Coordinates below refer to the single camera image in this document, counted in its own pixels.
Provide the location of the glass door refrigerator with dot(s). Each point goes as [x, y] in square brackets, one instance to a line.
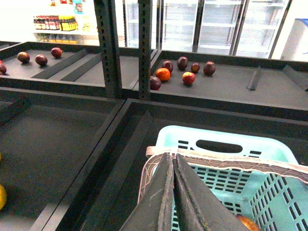
[248, 28]

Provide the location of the dark apple left middle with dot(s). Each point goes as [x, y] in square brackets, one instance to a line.
[41, 60]

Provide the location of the dark shelf divider bracket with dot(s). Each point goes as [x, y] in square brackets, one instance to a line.
[252, 85]

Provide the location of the long dark divider strip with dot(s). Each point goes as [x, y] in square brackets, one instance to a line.
[50, 71]

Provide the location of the row of sauce bottles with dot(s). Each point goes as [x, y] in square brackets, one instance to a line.
[55, 22]

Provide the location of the dark apple back row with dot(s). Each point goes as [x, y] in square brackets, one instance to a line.
[168, 65]

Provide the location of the dark apple left edge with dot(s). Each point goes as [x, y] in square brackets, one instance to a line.
[3, 68]

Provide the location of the dark apple left shelf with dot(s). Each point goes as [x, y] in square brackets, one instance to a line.
[23, 57]

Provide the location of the red apple on shelf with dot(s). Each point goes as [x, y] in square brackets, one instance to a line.
[188, 78]

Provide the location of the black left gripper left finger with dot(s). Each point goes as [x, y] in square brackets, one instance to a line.
[154, 211]

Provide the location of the dark apple back centre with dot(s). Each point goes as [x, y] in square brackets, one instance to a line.
[182, 63]

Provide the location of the light blue plastic basket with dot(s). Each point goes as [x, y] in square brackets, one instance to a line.
[273, 202]

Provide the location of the dark metal shelf post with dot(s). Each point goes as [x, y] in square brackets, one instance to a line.
[145, 34]

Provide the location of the yellow fruit lower left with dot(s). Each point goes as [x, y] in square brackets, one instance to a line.
[3, 197]

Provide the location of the small dark red apple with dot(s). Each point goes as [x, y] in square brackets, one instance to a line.
[195, 68]

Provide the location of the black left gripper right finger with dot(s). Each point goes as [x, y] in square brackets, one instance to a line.
[198, 209]

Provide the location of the dark red apple left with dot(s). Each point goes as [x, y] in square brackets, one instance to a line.
[56, 52]

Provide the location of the orange fruit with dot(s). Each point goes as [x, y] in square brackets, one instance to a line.
[163, 74]

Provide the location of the dark purple apple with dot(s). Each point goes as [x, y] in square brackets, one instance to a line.
[155, 83]

